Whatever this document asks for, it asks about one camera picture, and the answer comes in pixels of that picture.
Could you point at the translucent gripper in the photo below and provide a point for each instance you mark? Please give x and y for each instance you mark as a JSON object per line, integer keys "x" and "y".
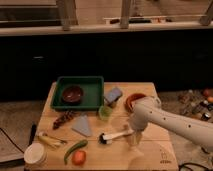
{"x": 135, "y": 138}

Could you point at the white dish brush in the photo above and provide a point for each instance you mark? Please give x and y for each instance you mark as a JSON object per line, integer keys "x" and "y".
{"x": 107, "y": 138}

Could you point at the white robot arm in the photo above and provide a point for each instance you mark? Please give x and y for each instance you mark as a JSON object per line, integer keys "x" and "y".
{"x": 148, "y": 110}

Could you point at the small green cup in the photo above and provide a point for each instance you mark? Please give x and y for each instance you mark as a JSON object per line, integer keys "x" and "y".
{"x": 104, "y": 112}

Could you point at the orange clay bowl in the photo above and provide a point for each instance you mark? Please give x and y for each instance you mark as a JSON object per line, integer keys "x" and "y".
{"x": 130, "y": 99}

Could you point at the blue grey sponge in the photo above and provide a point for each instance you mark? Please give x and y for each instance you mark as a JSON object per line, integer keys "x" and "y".
{"x": 113, "y": 95}

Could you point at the grey folded cloth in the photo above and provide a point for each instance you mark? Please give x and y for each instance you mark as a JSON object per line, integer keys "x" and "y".
{"x": 81, "y": 125}

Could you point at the green chili pepper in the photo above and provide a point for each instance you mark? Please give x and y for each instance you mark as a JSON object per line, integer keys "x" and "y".
{"x": 76, "y": 146}

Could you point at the orange tomato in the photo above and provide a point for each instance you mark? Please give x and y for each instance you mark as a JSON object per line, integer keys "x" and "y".
{"x": 79, "y": 157}

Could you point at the green plastic tray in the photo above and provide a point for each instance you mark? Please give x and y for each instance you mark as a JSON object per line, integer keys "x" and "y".
{"x": 93, "y": 88}

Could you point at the brown dried corn cob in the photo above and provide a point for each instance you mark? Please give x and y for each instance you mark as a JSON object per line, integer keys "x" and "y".
{"x": 65, "y": 117}

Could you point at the spice bottles on floor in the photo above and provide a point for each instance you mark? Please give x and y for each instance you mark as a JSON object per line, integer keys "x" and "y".
{"x": 197, "y": 106}

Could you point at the dark brown bowl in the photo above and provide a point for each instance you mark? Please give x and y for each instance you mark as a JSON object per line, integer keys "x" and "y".
{"x": 72, "y": 94}

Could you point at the white round lid container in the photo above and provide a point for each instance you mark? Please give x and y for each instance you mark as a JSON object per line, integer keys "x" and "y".
{"x": 35, "y": 154}

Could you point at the black marker pen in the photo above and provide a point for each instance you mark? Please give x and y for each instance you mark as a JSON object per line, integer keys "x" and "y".
{"x": 32, "y": 133}

